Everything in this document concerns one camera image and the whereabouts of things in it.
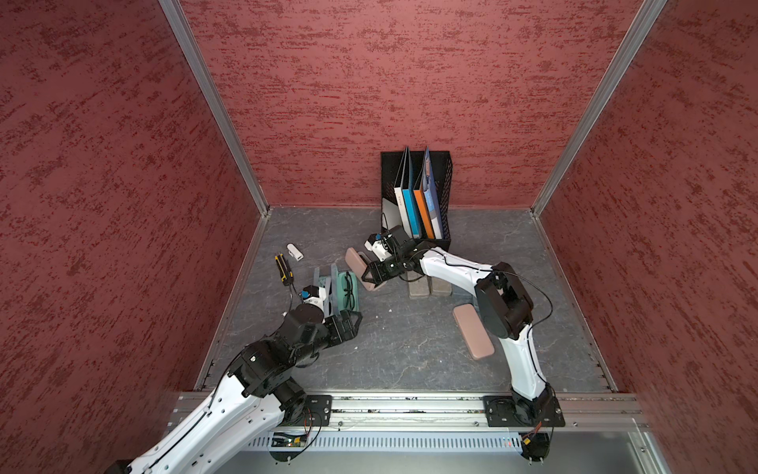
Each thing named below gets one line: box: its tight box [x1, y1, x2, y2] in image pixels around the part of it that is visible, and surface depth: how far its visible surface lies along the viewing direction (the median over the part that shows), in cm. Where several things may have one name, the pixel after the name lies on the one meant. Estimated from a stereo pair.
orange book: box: [413, 171, 436, 240], surface depth 90 cm
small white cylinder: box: [286, 242, 304, 262], surface depth 105 cm
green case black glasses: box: [337, 271, 360, 313], surface depth 98 cm
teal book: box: [401, 147, 420, 239], surface depth 91 cm
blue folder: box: [422, 146, 445, 240], surface depth 94 cm
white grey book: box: [393, 146, 413, 239], surface depth 92 cm
